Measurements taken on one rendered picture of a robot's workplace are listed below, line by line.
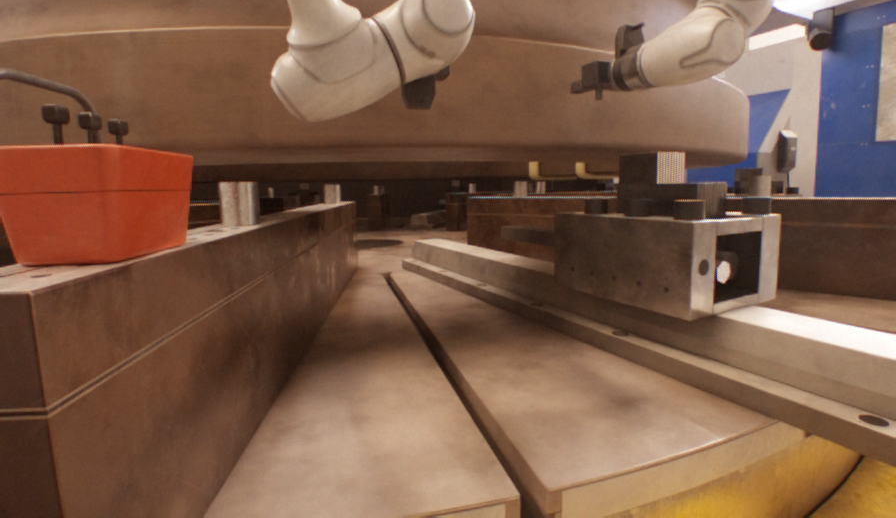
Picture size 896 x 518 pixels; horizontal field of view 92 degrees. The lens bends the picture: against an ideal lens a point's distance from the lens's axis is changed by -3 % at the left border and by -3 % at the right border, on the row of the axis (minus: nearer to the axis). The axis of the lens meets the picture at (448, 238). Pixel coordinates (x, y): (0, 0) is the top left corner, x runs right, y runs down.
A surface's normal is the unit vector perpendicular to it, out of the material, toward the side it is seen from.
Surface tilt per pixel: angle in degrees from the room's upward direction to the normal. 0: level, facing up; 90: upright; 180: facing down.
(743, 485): 90
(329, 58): 117
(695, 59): 124
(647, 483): 90
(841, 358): 72
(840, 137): 90
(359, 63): 112
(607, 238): 90
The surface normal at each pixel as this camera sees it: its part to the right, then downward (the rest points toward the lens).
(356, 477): -0.02, -0.99
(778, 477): 0.45, 0.09
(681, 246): -0.89, 0.07
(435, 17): 0.18, 0.18
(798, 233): -0.65, 0.10
